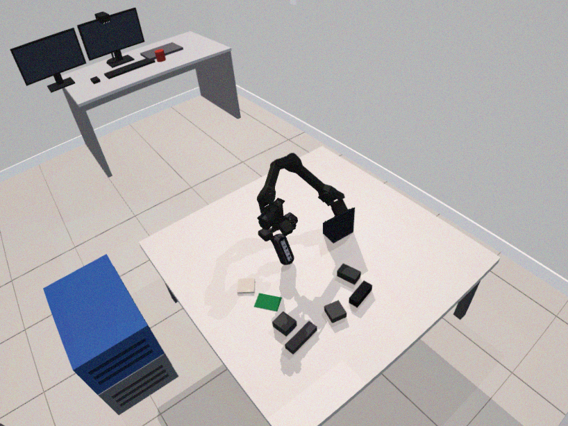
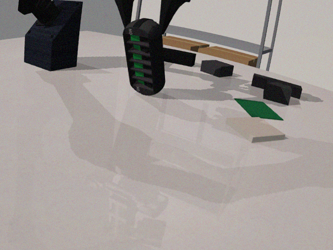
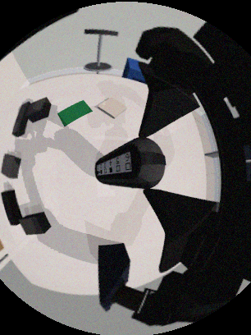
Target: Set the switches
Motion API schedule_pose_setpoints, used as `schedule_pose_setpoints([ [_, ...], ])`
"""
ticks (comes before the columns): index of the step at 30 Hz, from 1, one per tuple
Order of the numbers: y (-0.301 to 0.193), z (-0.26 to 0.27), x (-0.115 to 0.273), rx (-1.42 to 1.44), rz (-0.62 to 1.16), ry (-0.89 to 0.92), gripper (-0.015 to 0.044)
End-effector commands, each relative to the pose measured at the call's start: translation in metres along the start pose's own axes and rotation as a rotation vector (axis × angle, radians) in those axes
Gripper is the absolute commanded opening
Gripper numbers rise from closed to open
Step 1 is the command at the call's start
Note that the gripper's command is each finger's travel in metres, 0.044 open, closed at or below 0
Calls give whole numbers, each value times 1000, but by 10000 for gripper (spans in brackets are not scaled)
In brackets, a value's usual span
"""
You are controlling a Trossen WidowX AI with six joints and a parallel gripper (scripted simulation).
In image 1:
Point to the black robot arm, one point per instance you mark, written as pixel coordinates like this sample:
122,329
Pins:
272,210

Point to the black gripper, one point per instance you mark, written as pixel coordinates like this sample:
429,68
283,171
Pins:
267,235

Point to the flat green panel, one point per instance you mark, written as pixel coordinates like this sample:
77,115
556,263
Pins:
268,302

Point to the beige flat rectangular slab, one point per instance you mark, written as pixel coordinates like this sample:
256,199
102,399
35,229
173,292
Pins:
246,285

